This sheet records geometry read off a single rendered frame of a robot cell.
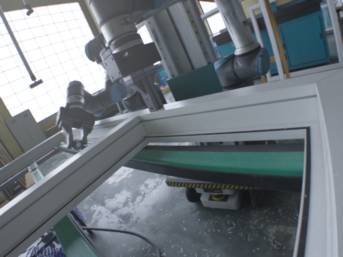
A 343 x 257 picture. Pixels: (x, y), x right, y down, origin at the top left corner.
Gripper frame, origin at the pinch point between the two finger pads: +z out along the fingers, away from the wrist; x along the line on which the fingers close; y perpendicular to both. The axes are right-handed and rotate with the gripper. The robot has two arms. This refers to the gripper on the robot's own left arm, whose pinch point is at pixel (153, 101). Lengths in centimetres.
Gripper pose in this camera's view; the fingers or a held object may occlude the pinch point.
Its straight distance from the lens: 41.9
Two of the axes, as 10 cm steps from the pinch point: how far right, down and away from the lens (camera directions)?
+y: 7.1, -0.9, -7.0
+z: 4.0, 8.7, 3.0
